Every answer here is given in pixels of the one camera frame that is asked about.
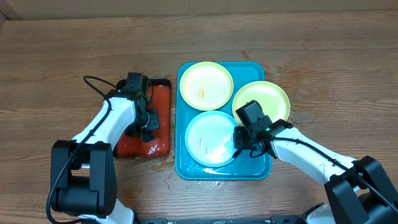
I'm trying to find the black tray with red liquid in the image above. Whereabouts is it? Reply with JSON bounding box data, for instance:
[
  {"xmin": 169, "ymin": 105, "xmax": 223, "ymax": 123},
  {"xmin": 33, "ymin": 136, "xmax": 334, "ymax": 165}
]
[{"xmin": 113, "ymin": 79, "xmax": 172, "ymax": 158}]

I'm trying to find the yellow plate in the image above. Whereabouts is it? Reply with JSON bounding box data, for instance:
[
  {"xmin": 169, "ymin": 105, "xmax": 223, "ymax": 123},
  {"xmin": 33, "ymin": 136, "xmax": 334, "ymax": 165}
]
[
  {"xmin": 232, "ymin": 81, "xmax": 290, "ymax": 126},
  {"xmin": 179, "ymin": 62, "xmax": 234, "ymax": 111}
]

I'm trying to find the light blue plate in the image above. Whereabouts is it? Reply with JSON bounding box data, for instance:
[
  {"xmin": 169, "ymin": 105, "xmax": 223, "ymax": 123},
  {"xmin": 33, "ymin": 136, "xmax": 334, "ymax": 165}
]
[{"xmin": 185, "ymin": 111, "xmax": 238, "ymax": 167}]

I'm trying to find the teal plastic serving tray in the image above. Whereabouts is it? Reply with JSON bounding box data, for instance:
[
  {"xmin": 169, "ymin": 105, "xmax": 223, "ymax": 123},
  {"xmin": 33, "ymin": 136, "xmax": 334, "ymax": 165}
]
[{"xmin": 175, "ymin": 61, "xmax": 272, "ymax": 180}]

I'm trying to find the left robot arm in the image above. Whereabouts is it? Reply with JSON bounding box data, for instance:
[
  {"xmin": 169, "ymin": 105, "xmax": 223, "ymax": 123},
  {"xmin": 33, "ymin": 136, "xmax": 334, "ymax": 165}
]
[{"xmin": 46, "ymin": 88, "xmax": 159, "ymax": 223}]

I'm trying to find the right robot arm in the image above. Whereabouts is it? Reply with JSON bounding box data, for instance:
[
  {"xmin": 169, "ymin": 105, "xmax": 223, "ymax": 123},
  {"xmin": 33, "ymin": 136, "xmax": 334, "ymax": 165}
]
[{"xmin": 234, "ymin": 116, "xmax": 397, "ymax": 223}]

